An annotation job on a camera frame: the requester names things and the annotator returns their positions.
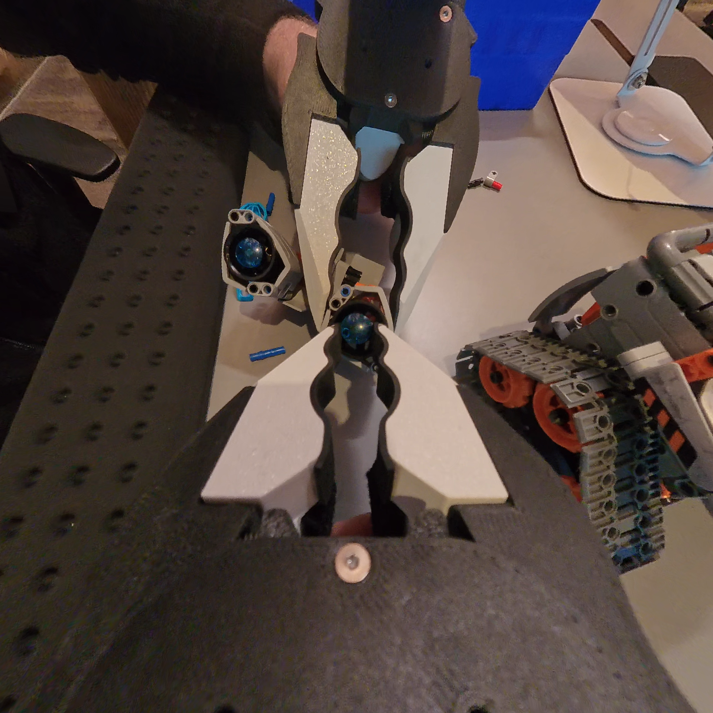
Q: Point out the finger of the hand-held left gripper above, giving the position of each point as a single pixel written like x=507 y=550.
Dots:
x=323 y=184
x=426 y=211

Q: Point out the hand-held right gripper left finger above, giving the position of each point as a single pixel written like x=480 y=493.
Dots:
x=267 y=445

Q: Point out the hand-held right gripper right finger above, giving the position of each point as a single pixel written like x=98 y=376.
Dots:
x=445 y=445

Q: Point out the grey wheel module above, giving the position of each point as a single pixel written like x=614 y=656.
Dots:
x=273 y=267

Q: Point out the blue storage bin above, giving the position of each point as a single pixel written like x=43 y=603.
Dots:
x=512 y=55

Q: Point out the translucent blue round toy stud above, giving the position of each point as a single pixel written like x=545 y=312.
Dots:
x=249 y=253
x=355 y=328

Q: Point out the person's left forearm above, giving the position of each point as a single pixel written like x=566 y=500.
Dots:
x=139 y=28

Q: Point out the person's left hand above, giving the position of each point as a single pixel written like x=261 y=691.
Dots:
x=278 y=61

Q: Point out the person's right hand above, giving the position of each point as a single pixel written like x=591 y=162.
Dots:
x=352 y=526

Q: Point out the small black white red connector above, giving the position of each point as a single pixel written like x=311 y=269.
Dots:
x=490 y=181

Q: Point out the black perforated mat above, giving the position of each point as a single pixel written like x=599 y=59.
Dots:
x=139 y=334

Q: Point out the white base board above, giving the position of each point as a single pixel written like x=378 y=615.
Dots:
x=590 y=156

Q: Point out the grey orange tracked toy robot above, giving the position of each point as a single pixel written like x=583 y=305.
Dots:
x=612 y=345

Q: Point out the white round stand base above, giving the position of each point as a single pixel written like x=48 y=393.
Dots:
x=651 y=128

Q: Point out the light blue stand rod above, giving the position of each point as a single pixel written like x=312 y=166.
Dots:
x=649 y=44

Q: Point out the black chair armrest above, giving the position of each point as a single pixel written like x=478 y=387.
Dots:
x=55 y=145

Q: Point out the light blue toy frame piece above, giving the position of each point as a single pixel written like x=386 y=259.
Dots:
x=243 y=296

